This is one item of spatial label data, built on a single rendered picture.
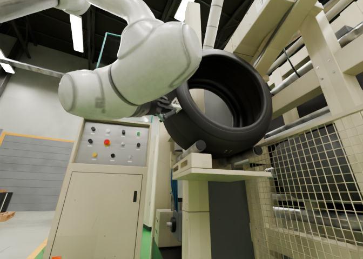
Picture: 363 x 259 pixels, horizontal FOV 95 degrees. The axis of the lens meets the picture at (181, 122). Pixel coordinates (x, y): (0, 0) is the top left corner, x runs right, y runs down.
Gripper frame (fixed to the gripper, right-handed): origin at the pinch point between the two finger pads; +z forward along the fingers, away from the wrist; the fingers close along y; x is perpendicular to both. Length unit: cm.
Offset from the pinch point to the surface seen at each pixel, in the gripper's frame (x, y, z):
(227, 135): 9.8, 19.9, 13.9
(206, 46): 19, -80, 121
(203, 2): 88, -525, 613
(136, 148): -66, -8, 46
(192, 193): -29, 38, 29
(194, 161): -4.3, 22.6, 1.7
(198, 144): -0.7, 17.5, 5.5
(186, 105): 3.1, 0.2, 6.4
